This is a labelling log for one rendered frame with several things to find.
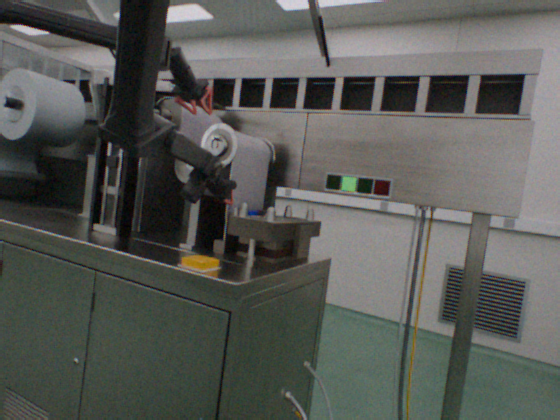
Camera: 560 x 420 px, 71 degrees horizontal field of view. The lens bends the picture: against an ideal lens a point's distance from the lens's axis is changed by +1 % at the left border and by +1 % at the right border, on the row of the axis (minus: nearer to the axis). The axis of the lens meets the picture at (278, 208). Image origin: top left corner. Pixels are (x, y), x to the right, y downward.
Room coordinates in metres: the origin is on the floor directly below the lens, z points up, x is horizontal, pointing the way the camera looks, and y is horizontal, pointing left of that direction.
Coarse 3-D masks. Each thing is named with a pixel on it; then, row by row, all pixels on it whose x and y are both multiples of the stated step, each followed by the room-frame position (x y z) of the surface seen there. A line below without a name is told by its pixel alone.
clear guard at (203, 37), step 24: (96, 0) 1.78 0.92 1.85; (192, 0) 1.58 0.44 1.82; (216, 0) 1.54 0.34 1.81; (240, 0) 1.50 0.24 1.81; (264, 0) 1.46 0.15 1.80; (288, 0) 1.42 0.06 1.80; (168, 24) 1.73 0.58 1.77; (192, 24) 1.68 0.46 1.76; (216, 24) 1.63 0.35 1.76; (240, 24) 1.58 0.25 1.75; (264, 24) 1.54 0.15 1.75; (288, 24) 1.50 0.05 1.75; (312, 24) 1.46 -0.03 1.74; (192, 48) 1.79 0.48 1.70; (216, 48) 1.73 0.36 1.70; (240, 48) 1.68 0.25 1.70; (264, 48) 1.63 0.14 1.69; (288, 48) 1.59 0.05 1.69; (312, 48) 1.54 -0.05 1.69
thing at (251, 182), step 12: (240, 168) 1.33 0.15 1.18; (252, 168) 1.40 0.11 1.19; (240, 180) 1.34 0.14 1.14; (252, 180) 1.41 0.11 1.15; (264, 180) 1.48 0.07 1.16; (240, 192) 1.35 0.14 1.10; (252, 192) 1.42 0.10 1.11; (264, 192) 1.49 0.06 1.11; (240, 204) 1.35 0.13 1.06; (252, 204) 1.43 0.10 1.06; (228, 216) 1.30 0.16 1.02
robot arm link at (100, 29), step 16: (0, 0) 0.87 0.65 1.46; (16, 0) 0.88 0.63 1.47; (0, 16) 0.87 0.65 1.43; (16, 16) 0.88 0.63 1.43; (32, 16) 0.89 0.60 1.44; (48, 16) 0.90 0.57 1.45; (64, 16) 0.92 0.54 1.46; (80, 16) 0.93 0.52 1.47; (48, 32) 0.94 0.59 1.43; (64, 32) 0.93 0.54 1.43; (80, 32) 0.93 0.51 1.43; (96, 32) 0.94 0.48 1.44; (112, 32) 0.96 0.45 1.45; (112, 48) 0.99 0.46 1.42
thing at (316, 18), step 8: (88, 0) 1.79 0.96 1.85; (312, 0) 1.37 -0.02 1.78; (88, 8) 1.82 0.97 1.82; (312, 8) 1.40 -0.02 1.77; (320, 8) 1.42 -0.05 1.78; (96, 16) 1.84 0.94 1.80; (312, 16) 1.42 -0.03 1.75; (320, 16) 1.39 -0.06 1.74; (320, 24) 1.41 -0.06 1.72; (320, 32) 1.45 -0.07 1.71; (320, 40) 1.49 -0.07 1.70; (320, 48) 1.52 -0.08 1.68; (328, 48) 1.52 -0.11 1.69; (320, 56) 1.56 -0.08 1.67; (328, 56) 1.49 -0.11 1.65; (328, 64) 1.51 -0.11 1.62
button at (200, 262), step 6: (186, 258) 1.01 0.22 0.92; (192, 258) 1.01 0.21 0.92; (198, 258) 1.02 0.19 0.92; (204, 258) 1.03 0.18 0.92; (210, 258) 1.05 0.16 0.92; (186, 264) 1.01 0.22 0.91; (192, 264) 1.00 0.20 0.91; (198, 264) 0.99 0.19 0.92; (204, 264) 0.99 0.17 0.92; (210, 264) 1.02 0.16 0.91; (216, 264) 1.04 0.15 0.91
